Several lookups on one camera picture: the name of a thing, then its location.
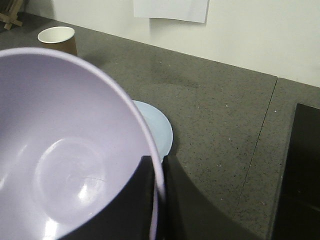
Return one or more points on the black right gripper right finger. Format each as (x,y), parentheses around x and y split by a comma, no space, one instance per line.
(187,214)

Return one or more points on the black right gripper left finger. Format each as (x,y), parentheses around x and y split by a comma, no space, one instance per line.
(130,215)

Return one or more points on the lilac plastic bowl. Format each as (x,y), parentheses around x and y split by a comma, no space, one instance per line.
(70,140)

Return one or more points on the brown paper cup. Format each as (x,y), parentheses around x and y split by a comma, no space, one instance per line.
(60,38)

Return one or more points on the light blue plastic plate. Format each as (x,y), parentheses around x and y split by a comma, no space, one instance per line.
(160,127)

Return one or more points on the black gas stove top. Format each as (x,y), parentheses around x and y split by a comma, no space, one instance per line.
(298,210)

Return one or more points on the white paper sheet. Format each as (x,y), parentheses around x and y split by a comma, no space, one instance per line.
(183,10)

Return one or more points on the wooden folding rack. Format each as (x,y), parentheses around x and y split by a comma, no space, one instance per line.
(9,13)

